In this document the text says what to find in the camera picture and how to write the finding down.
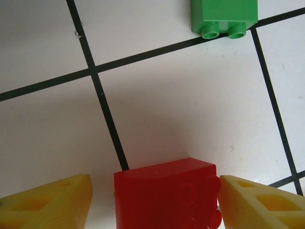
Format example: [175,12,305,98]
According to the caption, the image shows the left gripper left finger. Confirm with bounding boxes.
[0,174,93,229]

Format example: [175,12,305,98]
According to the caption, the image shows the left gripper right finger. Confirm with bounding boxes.
[218,175,305,229]

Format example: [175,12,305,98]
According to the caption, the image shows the red lego brick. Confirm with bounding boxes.
[113,157,223,229]

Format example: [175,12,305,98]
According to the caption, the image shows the green lego brick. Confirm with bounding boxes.
[190,0,259,40]

